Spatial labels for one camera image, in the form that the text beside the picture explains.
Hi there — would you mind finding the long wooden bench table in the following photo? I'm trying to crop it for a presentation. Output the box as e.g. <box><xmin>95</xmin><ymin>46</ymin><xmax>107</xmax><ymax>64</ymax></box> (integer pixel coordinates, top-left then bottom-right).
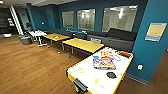
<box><xmin>62</xmin><ymin>37</ymin><xmax>105</xmax><ymax>58</ymax></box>

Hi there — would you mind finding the small blue disc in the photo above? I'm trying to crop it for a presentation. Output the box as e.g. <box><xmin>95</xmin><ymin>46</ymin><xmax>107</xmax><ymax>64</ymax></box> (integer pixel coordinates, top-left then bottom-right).
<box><xmin>92</xmin><ymin>55</ymin><xmax>100</xmax><ymax>60</ymax></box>

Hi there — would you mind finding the green ball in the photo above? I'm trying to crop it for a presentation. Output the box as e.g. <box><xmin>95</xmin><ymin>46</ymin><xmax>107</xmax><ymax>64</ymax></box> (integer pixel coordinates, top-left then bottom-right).
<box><xmin>77</xmin><ymin>67</ymin><xmax>86</xmax><ymax>74</ymax></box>

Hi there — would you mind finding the red yellow board game box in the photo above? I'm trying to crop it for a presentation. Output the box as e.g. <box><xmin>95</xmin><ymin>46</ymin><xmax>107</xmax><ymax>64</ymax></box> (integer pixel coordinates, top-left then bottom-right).
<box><xmin>100</xmin><ymin>49</ymin><xmax>115</xmax><ymax>60</ymax></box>

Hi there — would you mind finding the dark grey sofa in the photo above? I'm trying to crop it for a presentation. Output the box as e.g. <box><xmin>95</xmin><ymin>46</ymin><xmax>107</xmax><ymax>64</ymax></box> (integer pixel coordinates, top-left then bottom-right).
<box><xmin>46</xmin><ymin>29</ymin><xmax>86</xmax><ymax>38</ymax></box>
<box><xmin>85</xmin><ymin>28</ymin><xmax>138</xmax><ymax>53</ymax></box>

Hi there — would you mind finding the purple board game box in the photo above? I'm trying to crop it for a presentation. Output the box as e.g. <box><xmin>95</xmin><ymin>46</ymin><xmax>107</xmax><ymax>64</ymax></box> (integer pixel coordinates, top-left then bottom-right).
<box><xmin>92</xmin><ymin>58</ymin><xmax>117</xmax><ymax>71</ymax></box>

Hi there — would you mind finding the interior glass window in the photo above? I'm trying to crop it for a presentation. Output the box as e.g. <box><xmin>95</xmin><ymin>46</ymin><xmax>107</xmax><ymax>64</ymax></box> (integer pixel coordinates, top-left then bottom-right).
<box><xmin>102</xmin><ymin>4</ymin><xmax>139</xmax><ymax>33</ymax></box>
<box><xmin>61</xmin><ymin>10</ymin><xmax>75</xmax><ymax>29</ymax></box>
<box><xmin>77</xmin><ymin>8</ymin><xmax>96</xmax><ymax>32</ymax></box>

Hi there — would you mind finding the wooden air hockey table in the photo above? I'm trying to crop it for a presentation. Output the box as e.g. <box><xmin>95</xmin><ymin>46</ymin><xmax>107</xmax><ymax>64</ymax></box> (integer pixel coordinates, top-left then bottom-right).
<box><xmin>66</xmin><ymin>47</ymin><xmax>134</xmax><ymax>94</ymax></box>

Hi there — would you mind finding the wooden rectangular table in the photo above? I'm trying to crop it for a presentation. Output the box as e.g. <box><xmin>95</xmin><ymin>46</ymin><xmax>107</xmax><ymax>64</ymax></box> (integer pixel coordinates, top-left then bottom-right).
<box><xmin>42</xmin><ymin>33</ymin><xmax>71</xmax><ymax>48</ymax></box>

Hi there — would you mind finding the black sofa back cushion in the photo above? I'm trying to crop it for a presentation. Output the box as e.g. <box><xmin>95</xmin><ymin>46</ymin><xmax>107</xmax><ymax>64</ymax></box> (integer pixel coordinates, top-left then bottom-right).
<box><xmin>107</xmin><ymin>28</ymin><xmax>138</xmax><ymax>42</ymax></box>

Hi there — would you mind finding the red orange flat object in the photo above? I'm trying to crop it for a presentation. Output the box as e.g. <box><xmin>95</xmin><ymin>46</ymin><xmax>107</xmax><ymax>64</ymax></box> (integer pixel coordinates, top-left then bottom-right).
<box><xmin>119</xmin><ymin>51</ymin><xmax>132</xmax><ymax>58</ymax></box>

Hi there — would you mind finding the small white table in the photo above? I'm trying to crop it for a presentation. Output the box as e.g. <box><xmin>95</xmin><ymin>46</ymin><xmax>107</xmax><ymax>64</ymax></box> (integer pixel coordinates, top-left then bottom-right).
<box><xmin>29</xmin><ymin>29</ymin><xmax>48</xmax><ymax>47</ymax></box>

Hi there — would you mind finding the dark round ottoman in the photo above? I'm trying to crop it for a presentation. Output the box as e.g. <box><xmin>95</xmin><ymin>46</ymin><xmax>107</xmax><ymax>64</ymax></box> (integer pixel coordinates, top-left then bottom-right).
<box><xmin>19</xmin><ymin>34</ymin><xmax>33</xmax><ymax>46</ymax></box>

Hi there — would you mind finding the white round low table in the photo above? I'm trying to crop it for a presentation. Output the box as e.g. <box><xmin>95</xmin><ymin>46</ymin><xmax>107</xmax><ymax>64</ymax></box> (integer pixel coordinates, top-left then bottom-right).
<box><xmin>1</xmin><ymin>32</ymin><xmax>13</xmax><ymax>38</ymax></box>

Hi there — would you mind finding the blue plastic ring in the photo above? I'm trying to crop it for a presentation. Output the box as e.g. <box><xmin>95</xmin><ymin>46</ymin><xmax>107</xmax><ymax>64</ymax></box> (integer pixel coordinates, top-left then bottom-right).
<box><xmin>113</xmin><ymin>53</ymin><xmax>123</xmax><ymax>63</ymax></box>

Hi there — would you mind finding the white wall outlet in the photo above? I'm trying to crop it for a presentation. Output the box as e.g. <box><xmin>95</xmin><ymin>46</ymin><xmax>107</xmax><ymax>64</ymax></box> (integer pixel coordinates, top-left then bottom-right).
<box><xmin>137</xmin><ymin>64</ymin><xmax>144</xmax><ymax>71</ymax></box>

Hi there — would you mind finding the yellow wall notice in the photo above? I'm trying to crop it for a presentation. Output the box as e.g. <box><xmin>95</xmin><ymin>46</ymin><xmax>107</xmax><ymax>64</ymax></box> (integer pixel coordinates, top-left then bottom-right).
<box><xmin>144</xmin><ymin>22</ymin><xmax>168</xmax><ymax>43</ymax></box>

